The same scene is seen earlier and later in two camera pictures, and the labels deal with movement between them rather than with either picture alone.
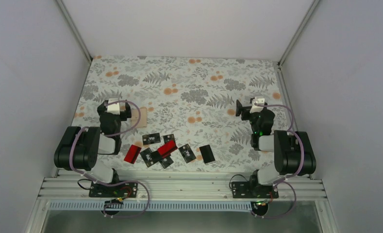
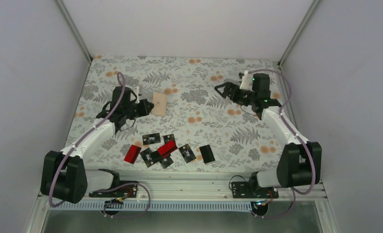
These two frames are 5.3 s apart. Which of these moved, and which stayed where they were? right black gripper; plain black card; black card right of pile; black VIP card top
Moved: right black gripper
Stayed: black VIP card top; black card right of pile; plain black card
